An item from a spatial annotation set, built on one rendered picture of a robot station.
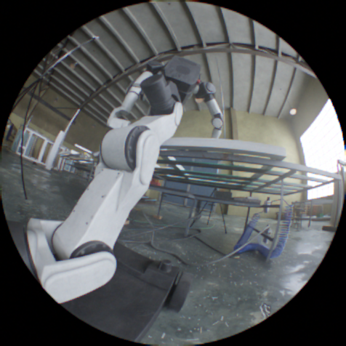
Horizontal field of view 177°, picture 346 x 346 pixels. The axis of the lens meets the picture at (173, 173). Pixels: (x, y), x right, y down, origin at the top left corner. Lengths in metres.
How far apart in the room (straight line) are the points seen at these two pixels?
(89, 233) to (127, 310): 0.23
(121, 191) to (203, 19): 7.94
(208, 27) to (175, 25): 1.75
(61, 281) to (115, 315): 0.17
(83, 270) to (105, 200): 0.16
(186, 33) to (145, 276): 8.27
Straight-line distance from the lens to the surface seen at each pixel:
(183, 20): 7.98
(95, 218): 0.27
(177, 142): 0.84
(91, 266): 0.26
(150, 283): 0.45
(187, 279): 0.47
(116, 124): 0.60
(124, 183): 0.29
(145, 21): 8.53
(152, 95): 0.52
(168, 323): 0.56
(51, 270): 0.24
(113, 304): 0.38
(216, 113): 0.93
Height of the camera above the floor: 0.50
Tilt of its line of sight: 12 degrees up
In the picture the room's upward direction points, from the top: 12 degrees clockwise
